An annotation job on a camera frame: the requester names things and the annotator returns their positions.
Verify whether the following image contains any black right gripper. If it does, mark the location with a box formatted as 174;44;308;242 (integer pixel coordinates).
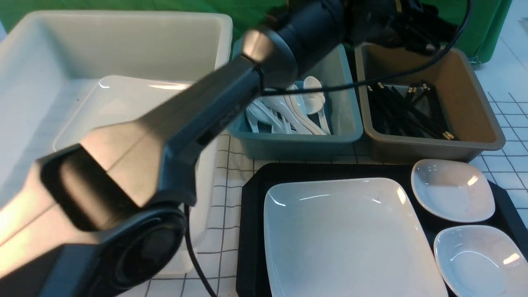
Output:
346;0;458;56

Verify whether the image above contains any small white bowl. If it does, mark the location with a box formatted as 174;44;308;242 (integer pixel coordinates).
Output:
434;225;528;297
410;159;496;223

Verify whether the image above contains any large white square plate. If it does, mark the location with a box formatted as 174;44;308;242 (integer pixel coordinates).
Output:
264;177;448;297

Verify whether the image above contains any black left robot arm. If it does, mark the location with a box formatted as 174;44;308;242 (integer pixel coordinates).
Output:
1;0;353;297

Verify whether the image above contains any white square plate in tub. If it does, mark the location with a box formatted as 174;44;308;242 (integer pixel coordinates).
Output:
53;75;194;151

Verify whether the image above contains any green cloth backdrop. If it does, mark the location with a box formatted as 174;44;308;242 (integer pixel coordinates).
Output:
0;0;512;63

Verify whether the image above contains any brown plastic bin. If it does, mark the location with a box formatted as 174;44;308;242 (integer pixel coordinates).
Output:
356;49;505;164

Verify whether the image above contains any pile of black chopsticks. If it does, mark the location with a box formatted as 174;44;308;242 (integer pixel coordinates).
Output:
367;80;460;141

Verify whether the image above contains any blue plastic bin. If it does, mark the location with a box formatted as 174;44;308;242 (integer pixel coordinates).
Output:
228;45;363;161

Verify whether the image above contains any pile of white spoons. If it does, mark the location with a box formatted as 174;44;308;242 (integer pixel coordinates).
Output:
245;92;332;135

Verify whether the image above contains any black serving tray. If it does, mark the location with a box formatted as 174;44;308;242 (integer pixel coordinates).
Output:
236;163;528;297

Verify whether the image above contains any large white plastic tub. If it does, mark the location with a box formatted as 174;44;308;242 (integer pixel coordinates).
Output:
0;10;233;276

